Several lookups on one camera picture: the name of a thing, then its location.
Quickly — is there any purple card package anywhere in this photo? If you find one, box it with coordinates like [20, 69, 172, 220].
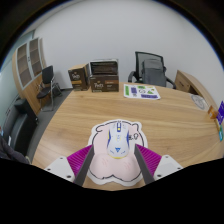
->
[215, 100, 224, 126]

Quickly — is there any black sofa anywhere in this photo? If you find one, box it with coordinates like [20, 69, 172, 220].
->
[2, 98, 39, 157]

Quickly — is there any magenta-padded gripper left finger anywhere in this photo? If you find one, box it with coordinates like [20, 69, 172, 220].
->
[44, 144, 96, 187]

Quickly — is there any black visitor chair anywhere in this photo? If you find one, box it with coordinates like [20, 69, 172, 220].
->
[35, 65, 63, 112]

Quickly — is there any wooden shelf cabinet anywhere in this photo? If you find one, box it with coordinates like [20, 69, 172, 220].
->
[11, 37, 48, 116]

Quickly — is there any wooden side desk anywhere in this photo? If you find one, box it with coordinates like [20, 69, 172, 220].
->
[174, 69, 218, 109]

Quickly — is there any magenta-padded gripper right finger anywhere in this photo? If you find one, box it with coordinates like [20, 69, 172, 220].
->
[133, 143, 184, 185]

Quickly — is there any white printed sheet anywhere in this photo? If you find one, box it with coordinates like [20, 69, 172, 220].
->
[123, 83, 161, 101]

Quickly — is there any large open brown cardboard box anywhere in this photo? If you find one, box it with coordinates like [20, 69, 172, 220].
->
[89, 58, 120, 93]

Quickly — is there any pink pig-shaped mouse pad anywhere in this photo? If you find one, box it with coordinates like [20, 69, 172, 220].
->
[87, 119, 148, 186]

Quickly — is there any small brown cardboard box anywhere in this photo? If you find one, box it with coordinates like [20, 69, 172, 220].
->
[67, 63, 91, 92]

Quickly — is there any black mesh office chair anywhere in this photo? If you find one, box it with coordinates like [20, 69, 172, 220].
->
[127, 51, 177, 90]

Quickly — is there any white blue computer mouse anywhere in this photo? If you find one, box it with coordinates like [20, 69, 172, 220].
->
[106, 121, 130, 159]

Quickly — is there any person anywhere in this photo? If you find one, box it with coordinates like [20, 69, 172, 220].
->
[0, 124, 31, 165]

